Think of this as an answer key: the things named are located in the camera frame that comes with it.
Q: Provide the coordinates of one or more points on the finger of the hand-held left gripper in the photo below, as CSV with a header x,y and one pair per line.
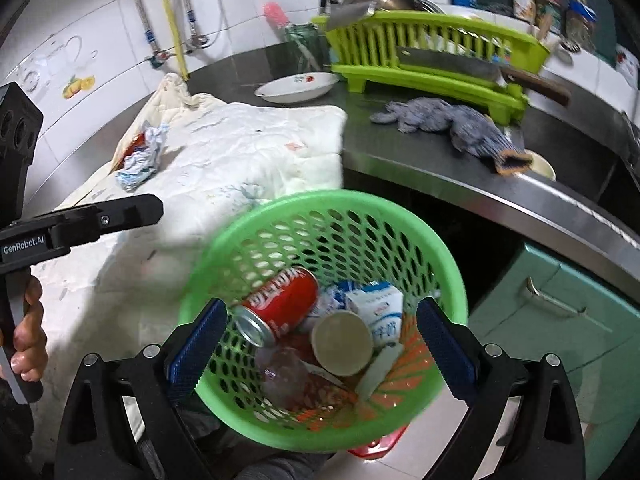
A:
x,y
120,215

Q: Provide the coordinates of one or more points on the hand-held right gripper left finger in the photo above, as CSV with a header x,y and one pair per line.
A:
x,y
195,355

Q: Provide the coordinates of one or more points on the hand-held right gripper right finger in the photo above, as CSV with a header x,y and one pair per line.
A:
x,y
445,355

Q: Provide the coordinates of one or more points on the white blue wrapper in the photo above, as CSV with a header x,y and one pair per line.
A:
x,y
142,162

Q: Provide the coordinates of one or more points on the white plastic wrapper strip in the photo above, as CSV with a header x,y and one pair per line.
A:
x,y
377,372

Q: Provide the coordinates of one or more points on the red foil snack bag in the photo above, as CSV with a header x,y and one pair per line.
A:
x,y
132,146

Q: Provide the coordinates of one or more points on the white blue milk carton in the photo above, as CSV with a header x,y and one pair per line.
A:
x,y
375,312

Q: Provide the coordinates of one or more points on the red cartoon print canister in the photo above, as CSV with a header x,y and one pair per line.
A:
x,y
287,377

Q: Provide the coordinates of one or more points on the white paper cup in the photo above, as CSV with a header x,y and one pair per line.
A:
x,y
342,342

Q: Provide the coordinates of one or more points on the red soda can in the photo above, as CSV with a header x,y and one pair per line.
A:
x,y
280,295

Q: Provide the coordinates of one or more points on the blue white snack bag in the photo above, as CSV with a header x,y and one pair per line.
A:
x,y
335,302

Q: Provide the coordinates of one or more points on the green plastic basket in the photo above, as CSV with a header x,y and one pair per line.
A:
x,y
300,220

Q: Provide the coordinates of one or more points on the person's left hand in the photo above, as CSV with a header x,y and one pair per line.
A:
x,y
32,345

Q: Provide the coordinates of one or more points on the green cabinet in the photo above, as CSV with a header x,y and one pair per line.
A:
x,y
550,385

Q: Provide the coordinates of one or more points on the person's dark clothing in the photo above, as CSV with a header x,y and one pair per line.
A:
x,y
240,462

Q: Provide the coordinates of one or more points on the cream quilted cloth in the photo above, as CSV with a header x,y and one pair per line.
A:
x,y
240,160

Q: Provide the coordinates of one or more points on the metal water valve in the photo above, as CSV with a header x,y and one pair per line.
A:
x,y
159,59
196,42

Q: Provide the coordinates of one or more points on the cream bowl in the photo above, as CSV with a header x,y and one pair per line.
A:
x,y
542,165

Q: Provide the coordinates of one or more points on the white flower print bowl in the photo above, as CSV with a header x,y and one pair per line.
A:
x,y
295,87

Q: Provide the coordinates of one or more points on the grey dish rag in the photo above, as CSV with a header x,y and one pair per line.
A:
x,y
450,120

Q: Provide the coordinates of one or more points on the green glass utensil holder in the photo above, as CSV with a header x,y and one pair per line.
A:
x,y
305,47

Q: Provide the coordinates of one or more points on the pink bottle brush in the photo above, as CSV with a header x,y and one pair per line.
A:
x,y
277,16

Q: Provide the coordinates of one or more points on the steel cleaver blade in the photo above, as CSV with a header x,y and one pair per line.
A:
x,y
350,15

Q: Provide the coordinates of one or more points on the lime green dish rack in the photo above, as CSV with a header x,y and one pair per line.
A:
x,y
400,35

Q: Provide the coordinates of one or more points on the blue lid condiment jar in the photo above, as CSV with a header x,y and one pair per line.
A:
x,y
581,27

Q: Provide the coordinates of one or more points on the dark condiment jar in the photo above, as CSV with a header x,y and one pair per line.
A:
x,y
548,10

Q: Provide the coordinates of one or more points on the fruit wall sticker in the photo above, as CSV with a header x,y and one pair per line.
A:
x,y
79,87

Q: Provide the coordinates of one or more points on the grey outline wall sticker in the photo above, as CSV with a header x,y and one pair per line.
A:
x,y
55,60

